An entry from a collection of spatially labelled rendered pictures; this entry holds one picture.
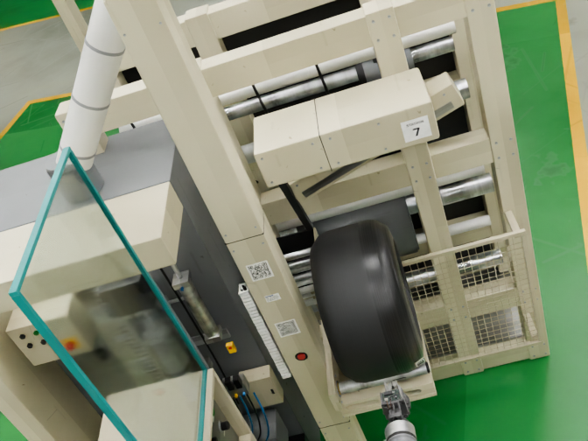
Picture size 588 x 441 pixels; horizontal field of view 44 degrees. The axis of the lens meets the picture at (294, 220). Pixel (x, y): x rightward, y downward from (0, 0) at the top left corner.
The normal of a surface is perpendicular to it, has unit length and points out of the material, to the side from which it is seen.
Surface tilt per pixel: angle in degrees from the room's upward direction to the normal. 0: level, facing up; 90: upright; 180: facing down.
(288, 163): 90
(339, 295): 37
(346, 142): 90
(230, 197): 90
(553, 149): 0
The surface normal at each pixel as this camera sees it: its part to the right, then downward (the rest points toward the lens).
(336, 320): -0.40, 0.11
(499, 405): -0.31, -0.74
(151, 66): 0.04, 0.61
